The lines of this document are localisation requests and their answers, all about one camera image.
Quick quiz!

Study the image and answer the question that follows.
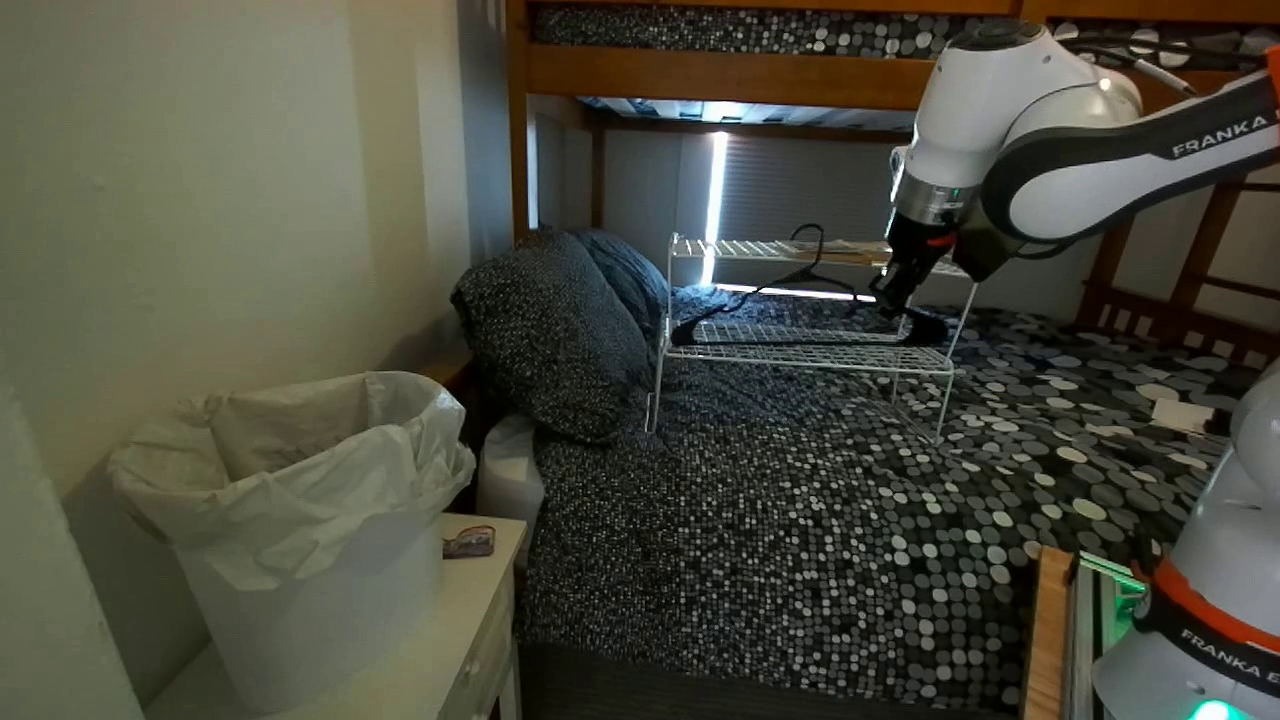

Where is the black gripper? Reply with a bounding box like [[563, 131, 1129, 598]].
[[877, 213, 958, 315]]

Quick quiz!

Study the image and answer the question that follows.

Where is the black clothes hanger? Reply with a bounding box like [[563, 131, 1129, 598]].
[[695, 218, 887, 305]]

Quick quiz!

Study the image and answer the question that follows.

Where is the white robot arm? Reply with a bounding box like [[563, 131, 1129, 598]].
[[877, 22, 1280, 720]]

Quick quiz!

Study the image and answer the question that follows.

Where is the dotted bed duvet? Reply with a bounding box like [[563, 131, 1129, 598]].
[[520, 308, 1254, 716]]

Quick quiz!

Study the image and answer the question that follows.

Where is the dark dotted pillow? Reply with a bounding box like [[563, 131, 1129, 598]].
[[454, 230, 656, 444]]

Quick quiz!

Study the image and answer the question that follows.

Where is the small object on nightstand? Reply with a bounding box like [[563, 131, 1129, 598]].
[[445, 524, 495, 558]]

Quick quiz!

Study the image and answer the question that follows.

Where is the white nightstand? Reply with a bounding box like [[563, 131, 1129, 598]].
[[149, 512, 529, 720]]

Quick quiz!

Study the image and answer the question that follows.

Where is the white trash bin with bag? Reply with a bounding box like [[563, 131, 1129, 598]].
[[108, 372, 478, 713]]

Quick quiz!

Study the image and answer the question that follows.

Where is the white wire shoe rack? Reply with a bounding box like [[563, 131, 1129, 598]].
[[646, 237, 976, 433]]

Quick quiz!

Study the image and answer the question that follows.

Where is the wooden bunk bed frame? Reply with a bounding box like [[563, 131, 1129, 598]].
[[508, 0, 1280, 368]]

